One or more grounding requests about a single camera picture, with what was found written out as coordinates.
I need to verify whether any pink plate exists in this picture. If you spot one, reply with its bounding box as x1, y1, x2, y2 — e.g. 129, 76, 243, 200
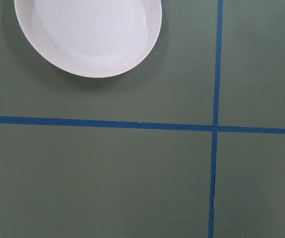
14, 0, 163, 78

